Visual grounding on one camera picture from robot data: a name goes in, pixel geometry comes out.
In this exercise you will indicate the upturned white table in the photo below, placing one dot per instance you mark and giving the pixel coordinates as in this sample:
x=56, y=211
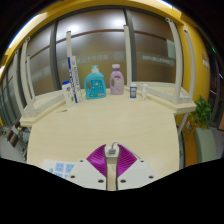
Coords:
x=173, y=100
x=43, y=106

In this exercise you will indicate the dark glass door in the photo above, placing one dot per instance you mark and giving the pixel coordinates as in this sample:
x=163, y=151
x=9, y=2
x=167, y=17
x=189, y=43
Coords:
x=216, y=96

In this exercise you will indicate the tall blue and white box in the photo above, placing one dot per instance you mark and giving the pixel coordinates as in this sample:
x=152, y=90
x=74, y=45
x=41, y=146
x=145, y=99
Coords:
x=75, y=81

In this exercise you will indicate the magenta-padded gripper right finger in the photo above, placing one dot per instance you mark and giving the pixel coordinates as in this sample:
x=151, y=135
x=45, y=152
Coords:
x=135, y=173

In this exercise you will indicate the pale green chair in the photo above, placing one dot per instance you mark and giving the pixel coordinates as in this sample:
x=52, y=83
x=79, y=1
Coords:
x=205, y=146

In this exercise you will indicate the purple detergent bottle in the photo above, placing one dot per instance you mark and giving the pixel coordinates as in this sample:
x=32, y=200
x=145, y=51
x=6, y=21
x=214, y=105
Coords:
x=117, y=83

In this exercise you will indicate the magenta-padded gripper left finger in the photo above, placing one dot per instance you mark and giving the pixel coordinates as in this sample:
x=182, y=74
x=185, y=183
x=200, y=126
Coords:
x=88, y=173

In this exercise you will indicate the blue detergent bottle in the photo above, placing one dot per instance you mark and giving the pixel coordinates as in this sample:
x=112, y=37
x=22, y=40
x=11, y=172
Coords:
x=95, y=86

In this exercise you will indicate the green potted plant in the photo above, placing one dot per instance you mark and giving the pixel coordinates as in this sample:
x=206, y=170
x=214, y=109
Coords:
x=201, y=115

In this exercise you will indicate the small white bottle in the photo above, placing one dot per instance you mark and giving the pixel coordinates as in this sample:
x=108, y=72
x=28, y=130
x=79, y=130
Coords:
x=144, y=92

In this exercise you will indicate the white bottle with blue cap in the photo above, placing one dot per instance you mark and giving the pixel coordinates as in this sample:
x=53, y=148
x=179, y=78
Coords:
x=68, y=95

